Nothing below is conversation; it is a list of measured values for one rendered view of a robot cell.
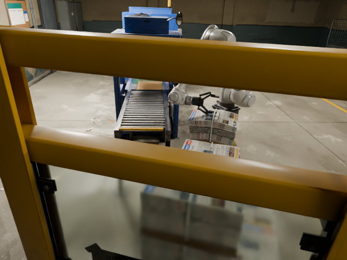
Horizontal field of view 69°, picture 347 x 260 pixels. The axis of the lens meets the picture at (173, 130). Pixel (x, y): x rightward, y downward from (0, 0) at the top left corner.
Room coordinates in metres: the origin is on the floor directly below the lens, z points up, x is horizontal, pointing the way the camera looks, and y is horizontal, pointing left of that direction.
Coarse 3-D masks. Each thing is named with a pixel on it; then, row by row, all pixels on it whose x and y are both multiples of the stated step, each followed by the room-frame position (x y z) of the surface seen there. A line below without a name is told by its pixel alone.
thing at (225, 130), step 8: (224, 112) 2.06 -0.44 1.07; (232, 112) 2.09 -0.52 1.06; (224, 120) 1.90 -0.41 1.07; (232, 120) 1.93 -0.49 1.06; (216, 128) 1.85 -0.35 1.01; (224, 128) 1.84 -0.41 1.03; (232, 128) 1.82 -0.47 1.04; (216, 136) 1.85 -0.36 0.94; (224, 136) 1.83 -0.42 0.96; (232, 136) 1.82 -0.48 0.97
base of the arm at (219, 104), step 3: (219, 102) 2.40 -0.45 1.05; (216, 105) 2.41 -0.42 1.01; (219, 105) 2.38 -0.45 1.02; (222, 105) 2.36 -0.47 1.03; (225, 105) 2.34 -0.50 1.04; (228, 105) 2.34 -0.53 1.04; (231, 105) 2.35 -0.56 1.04; (234, 105) 2.39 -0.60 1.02; (222, 108) 2.34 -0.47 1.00; (225, 108) 2.31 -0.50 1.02; (228, 108) 2.32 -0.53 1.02; (231, 108) 2.34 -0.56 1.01
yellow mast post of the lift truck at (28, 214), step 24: (0, 48) 0.43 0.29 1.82; (0, 72) 0.42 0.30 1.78; (24, 72) 0.52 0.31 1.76; (0, 96) 0.43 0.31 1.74; (24, 96) 0.51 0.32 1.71; (0, 120) 0.43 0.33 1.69; (24, 120) 0.51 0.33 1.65; (0, 144) 0.44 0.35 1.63; (24, 144) 0.43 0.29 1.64; (0, 168) 0.44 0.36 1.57; (24, 168) 0.43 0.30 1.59; (24, 192) 0.43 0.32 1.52; (24, 216) 0.43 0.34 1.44; (48, 216) 0.50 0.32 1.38; (24, 240) 0.44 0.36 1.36; (48, 240) 0.43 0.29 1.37
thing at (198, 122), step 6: (192, 114) 2.04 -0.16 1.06; (198, 114) 2.03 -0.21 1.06; (204, 114) 2.02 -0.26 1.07; (192, 120) 1.91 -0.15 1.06; (198, 120) 1.89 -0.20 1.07; (204, 120) 1.88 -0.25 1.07; (192, 126) 1.90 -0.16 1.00; (198, 126) 1.89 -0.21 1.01; (204, 126) 1.87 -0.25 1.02; (192, 132) 1.90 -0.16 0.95; (198, 132) 1.89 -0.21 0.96; (204, 132) 1.88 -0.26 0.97; (192, 138) 1.90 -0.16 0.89; (198, 138) 1.89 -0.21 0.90; (204, 138) 1.88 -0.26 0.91
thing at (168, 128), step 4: (164, 92) 3.42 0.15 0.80; (164, 96) 3.24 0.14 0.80; (164, 100) 3.10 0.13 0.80; (164, 104) 2.95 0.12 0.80; (164, 108) 2.81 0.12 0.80; (164, 112) 2.68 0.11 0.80; (168, 112) 2.68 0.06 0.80; (168, 116) 2.58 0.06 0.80; (168, 120) 2.46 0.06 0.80; (168, 124) 2.36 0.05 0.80; (168, 128) 2.26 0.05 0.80; (168, 132) 2.22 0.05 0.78; (168, 136) 2.22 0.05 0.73; (168, 140) 2.22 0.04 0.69
